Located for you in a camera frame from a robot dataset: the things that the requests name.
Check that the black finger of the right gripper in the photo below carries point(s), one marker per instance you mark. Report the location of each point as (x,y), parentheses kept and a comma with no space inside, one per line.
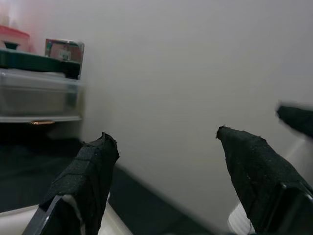
(298,117)

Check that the shiny metal box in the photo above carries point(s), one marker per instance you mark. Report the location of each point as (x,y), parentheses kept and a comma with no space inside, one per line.
(66,50)

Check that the dark green lid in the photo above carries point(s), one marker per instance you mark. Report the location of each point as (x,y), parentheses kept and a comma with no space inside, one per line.
(29,61)

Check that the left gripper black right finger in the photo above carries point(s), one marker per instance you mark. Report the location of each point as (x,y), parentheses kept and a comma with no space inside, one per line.
(264,181)

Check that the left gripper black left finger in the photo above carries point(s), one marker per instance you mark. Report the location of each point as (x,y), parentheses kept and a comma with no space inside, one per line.
(80,186)

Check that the clear plastic storage box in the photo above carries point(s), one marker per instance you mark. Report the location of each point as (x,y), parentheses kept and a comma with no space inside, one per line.
(31,98)

